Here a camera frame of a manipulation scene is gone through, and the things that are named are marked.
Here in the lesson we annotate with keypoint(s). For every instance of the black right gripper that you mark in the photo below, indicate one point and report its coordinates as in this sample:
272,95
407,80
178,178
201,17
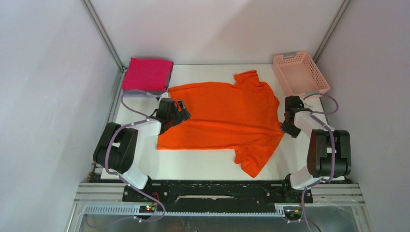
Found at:
294,132

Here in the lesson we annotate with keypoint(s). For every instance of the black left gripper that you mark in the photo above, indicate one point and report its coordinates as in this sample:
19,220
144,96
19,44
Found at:
183,113

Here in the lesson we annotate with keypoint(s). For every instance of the orange t shirt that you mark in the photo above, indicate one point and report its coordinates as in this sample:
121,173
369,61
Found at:
242,116

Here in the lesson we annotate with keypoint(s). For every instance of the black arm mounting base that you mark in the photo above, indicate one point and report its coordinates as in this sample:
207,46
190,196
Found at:
237,197

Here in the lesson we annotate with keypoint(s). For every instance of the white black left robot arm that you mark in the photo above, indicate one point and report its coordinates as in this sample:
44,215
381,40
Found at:
118,144

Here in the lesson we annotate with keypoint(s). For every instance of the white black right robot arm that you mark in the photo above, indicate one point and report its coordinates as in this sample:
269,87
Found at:
329,150

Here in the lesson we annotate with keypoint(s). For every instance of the pink plastic basket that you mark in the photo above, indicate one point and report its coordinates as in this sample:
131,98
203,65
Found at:
298,74

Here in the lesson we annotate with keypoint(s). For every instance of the folded magenta t shirt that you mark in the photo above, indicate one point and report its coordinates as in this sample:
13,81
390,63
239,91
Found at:
155,64

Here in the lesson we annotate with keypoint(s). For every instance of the left controller board with leds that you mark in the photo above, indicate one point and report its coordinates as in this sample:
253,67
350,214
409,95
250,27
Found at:
147,209

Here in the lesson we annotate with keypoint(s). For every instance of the right controller board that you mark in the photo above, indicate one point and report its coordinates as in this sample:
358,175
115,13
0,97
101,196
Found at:
293,214

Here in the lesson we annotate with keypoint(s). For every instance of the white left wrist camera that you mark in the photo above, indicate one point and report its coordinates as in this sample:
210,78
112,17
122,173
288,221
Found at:
165,95

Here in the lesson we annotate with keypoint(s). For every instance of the right aluminium corner post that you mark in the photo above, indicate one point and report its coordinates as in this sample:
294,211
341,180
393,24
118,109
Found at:
332,28

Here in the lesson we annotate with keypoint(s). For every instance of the aluminium corner post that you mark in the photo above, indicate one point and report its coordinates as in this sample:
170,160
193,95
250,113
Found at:
332,28
97,22

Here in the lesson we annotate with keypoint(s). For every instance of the aluminium frame rail front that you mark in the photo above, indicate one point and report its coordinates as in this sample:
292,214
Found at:
323,195

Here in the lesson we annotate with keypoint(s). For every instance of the left aluminium corner post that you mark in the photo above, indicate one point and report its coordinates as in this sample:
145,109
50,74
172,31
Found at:
97,22

